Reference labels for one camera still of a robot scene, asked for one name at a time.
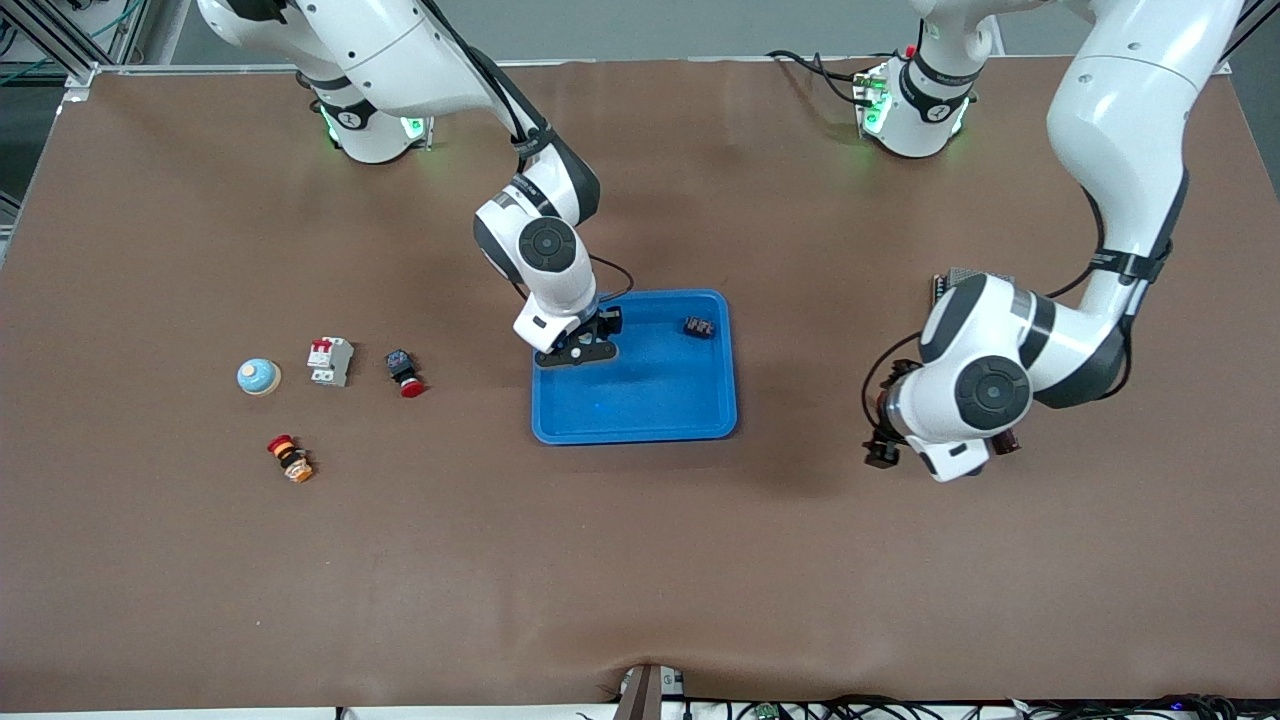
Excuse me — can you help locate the brown table mat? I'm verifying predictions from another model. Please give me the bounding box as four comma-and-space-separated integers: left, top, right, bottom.
0, 55, 1280, 713

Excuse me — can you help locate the white circuit breaker red switch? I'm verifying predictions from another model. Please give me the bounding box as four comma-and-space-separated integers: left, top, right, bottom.
306, 336, 355, 388

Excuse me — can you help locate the black cable bundle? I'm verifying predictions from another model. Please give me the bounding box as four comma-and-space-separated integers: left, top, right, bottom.
575, 695, 1280, 720

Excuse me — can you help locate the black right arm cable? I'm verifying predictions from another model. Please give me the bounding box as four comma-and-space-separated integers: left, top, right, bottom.
420, 0, 636, 301

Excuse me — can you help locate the black red mushroom push button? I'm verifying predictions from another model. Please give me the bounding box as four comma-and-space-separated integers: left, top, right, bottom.
386, 349, 427, 399

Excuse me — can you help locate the blue plastic tray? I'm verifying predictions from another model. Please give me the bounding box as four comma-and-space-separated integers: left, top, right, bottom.
531, 289, 739, 446

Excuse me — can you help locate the aluminium frame profile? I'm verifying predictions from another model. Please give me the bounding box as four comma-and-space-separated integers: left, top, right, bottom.
0, 0, 191, 101

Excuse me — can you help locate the red yellow emergency stop button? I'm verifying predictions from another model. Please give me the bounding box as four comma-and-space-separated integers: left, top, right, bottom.
267, 434, 315, 484

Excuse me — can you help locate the black arm base cable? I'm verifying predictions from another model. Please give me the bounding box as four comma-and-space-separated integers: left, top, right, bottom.
766, 48, 871, 109

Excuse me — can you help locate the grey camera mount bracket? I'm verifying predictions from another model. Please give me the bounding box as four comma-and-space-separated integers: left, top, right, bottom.
613, 662, 687, 720

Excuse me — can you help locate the metal mesh power supply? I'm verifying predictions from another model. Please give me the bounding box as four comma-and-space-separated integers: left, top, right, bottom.
932, 266, 1016, 301

